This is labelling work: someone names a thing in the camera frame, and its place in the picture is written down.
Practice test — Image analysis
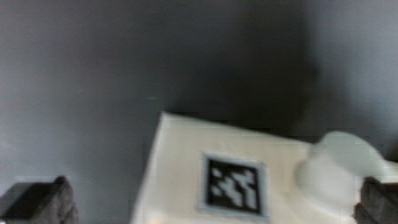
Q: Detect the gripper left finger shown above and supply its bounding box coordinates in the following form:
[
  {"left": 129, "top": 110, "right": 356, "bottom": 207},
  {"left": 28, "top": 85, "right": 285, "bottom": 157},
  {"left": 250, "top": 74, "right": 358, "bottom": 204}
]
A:
[{"left": 0, "top": 176, "right": 77, "bottom": 224}]

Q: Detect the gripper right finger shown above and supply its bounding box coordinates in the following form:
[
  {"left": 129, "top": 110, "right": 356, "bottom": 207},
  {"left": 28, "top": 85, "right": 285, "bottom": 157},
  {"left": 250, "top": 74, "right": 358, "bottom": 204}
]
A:
[{"left": 353, "top": 177, "right": 398, "bottom": 224}]

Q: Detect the white cabinet body box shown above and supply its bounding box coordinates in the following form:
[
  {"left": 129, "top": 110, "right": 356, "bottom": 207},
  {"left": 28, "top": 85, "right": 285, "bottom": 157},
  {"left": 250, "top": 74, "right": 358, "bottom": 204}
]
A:
[{"left": 129, "top": 113, "right": 398, "bottom": 224}]

